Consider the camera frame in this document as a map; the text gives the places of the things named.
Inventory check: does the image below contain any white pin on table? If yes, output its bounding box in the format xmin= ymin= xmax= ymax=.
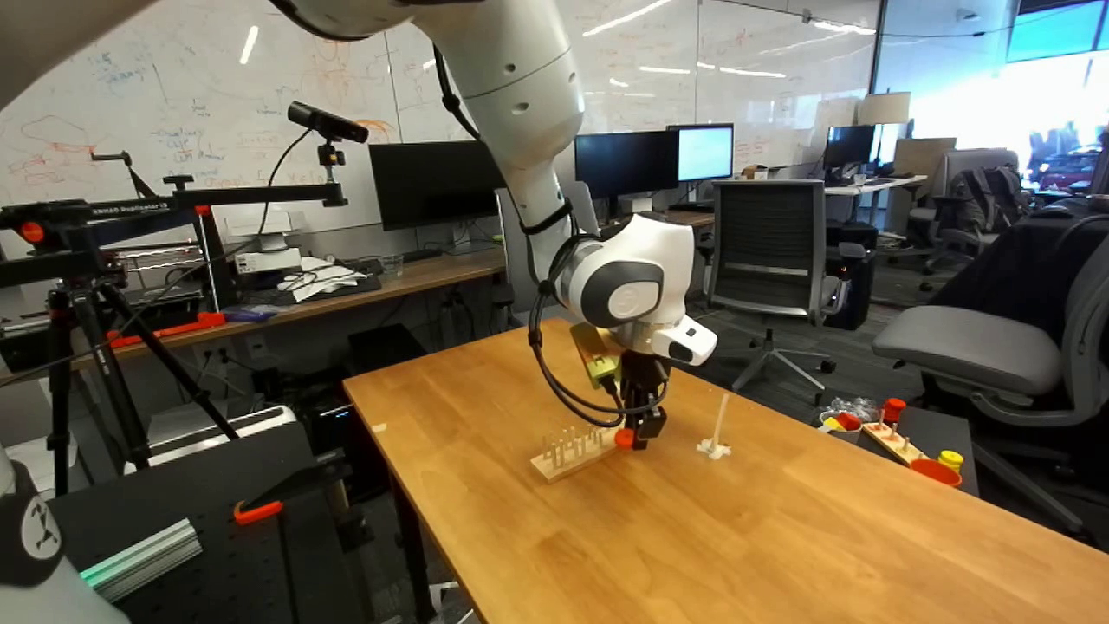
xmin=698 ymin=389 xmax=736 ymax=464

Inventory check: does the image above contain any wooden peg rack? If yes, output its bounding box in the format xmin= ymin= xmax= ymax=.
xmin=527 ymin=420 xmax=626 ymax=487

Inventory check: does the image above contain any black draped table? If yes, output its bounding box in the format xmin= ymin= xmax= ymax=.
xmin=922 ymin=213 xmax=1109 ymax=350

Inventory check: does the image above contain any black stereo camera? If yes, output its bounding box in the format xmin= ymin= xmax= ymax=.
xmin=285 ymin=96 xmax=373 ymax=149

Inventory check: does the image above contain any black cap white logo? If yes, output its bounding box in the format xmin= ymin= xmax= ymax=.
xmin=0 ymin=453 xmax=69 ymax=591

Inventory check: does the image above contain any distant wooden desk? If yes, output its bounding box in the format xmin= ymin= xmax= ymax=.
xmin=826 ymin=171 xmax=933 ymax=200

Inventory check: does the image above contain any box of colourful toys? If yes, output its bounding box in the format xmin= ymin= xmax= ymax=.
xmin=806 ymin=397 xmax=983 ymax=498

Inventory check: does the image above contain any yellow-green wrist camera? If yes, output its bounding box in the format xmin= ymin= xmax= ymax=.
xmin=570 ymin=323 xmax=622 ymax=389

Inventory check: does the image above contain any white papers pile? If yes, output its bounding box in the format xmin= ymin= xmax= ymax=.
xmin=275 ymin=252 xmax=371 ymax=304

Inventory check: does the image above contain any white desktop device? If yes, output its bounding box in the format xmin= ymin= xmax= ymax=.
xmin=235 ymin=246 xmax=304 ymax=278

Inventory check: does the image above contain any wooden wall desk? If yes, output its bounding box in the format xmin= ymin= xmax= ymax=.
xmin=101 ymin=250 xmax=514 ymax=359

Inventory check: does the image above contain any grey padded office chair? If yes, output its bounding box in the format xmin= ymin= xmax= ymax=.
xmin=872 ymin=230 xmax=1109 ymax=535

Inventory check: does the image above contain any dark screen monitor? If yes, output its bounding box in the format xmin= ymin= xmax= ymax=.
xmin=574 ymin=127 xmax=680 ymax=200

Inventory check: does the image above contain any distant black chair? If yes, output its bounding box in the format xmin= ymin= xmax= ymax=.
xmin=826 ymin=219 xmax=875 ymax=332

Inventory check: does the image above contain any bright screen monitor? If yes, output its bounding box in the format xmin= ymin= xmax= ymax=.
xmin=670 ymin=121 xmax=739 ymax=186

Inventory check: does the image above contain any black clamp orange handle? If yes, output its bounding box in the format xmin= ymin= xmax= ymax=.
xmin=227 ymin=446 xmax=359 ymax=535

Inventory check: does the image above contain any silver metal bar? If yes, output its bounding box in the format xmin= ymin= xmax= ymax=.
xmin=71 ymin=516 xmax=205 ymax=604

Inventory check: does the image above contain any black tripod with boom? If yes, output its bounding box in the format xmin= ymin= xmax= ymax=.
xmin=0 ymin=171 xmax=351 ymax=502

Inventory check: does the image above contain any black equipment cart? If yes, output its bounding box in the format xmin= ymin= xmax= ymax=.
xmin=45 ymin=420 xmax=443 ymax=624

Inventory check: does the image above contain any black computer monitor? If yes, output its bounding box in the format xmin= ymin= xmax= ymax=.
xmin=366 ymin=138 xmax=506 ymax=231

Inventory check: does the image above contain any black mesh office chair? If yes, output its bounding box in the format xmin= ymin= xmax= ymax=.
xmin=702 ymin=176 xmax=837 ymax=404

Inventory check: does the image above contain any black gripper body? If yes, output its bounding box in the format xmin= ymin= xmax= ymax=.
xmin=618 ymin=350 xmax=674 ymax=415

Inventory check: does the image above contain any clear plastic toy bag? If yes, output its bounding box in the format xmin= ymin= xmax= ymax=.
xmin=814 ymin=397 xmax=880 ymax=438

